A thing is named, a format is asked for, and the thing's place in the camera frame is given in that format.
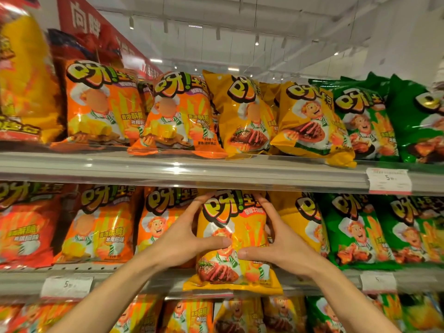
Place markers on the orange chip bags group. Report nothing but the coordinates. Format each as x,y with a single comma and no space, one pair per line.
100,110

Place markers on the red tomato-print chips bag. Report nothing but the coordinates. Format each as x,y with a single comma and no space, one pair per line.
31,232

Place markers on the red hanging banner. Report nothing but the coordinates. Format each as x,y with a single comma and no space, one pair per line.
83,17

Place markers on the person's left forearm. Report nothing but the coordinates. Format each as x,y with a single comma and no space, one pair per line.
104,298

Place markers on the green potato stick bag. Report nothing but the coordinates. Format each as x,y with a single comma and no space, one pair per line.
353,239

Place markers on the person's left hand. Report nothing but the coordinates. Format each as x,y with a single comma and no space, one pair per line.
180,242

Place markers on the person's right hand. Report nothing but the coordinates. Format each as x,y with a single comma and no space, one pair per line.
288,249

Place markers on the person's right forearm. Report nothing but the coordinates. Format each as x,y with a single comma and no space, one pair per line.
350,301

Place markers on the rectangular ceiling light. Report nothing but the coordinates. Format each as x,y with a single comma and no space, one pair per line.
233,69

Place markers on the grey metal store shelf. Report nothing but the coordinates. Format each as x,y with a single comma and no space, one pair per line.
242,173

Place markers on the green chip bags group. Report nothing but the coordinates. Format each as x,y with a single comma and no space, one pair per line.
416,128

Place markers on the yellow chef-print chips bag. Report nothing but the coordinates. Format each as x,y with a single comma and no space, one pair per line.
305,218
242,225

